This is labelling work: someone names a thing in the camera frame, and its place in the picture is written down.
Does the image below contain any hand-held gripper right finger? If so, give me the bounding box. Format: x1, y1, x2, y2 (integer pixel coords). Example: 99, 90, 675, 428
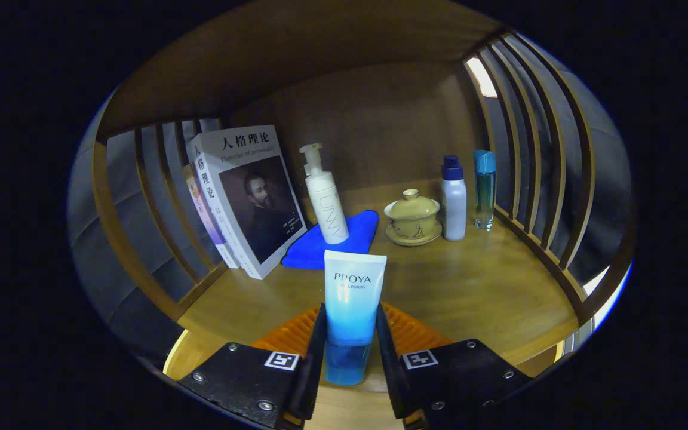
375, 303, 535, 430

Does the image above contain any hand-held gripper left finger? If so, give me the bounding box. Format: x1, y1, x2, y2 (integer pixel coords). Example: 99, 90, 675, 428
177, 303, 328, 430

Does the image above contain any blue white cosmetic tube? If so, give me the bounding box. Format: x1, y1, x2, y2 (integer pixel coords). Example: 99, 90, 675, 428
323, 250, 388, 386

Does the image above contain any wooden countertop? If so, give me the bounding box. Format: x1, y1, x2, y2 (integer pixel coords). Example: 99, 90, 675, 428
176, 179, 581, 395

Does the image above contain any wooden cabinet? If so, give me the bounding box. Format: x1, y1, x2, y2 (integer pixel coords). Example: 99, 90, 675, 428
90, 0, 634, 383

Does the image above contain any blue folded cloth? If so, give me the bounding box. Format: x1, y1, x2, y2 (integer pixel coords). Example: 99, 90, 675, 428
281, 210, 380, 270

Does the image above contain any beige saucer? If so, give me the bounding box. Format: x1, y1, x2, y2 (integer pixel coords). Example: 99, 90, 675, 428
385, 222, 443, 247

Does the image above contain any beige lidded teacup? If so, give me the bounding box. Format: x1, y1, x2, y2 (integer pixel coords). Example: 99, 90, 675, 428
384, 189, 441, 239

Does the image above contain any white pump bottle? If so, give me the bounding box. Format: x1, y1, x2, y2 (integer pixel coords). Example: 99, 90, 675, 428
299, 143, 350, 245

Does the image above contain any white bottle with blue cap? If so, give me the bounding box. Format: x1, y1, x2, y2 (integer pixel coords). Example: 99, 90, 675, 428
441, 155, 468, 242

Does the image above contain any thick white portrait book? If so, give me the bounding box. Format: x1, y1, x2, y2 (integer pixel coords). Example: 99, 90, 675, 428
188, 124, 309, 280

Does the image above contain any clear teal bottle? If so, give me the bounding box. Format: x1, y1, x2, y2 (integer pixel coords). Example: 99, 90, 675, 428
473, 149, 497, 231

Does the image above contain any thin purple book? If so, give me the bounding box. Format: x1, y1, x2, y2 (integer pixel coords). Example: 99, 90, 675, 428
182, 164, 240, 269

